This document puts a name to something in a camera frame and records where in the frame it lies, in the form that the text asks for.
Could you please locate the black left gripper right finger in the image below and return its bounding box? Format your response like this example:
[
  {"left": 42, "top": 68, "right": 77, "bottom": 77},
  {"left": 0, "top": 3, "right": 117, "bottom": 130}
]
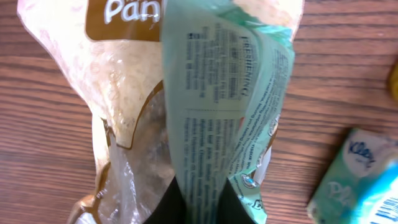
[{"left": 216, "top": 180, "right": 254, "bottom": 224}]

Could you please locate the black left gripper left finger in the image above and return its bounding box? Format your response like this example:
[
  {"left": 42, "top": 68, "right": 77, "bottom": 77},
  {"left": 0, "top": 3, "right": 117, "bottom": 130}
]
[{"left": 144, "top": 177, "right": 187, "bottom": 224}]

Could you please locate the teal tissue pack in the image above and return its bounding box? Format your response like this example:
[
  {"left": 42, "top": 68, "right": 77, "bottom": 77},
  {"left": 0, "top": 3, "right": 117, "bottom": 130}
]
[{"left": 307, "top": 128, "right": 397, "bottom": 224}]

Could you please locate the teal white snack packet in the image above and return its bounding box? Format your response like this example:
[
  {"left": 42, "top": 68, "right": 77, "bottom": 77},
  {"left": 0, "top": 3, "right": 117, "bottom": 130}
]
[{"left": 161, "top": 1, "right": 303, "bottom": 223}]

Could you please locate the brown snack packet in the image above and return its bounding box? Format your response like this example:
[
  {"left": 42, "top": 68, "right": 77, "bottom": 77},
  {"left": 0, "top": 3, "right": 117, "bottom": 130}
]
[{"left": 17, "top": 0, "right": 305, "bottom": 224}]

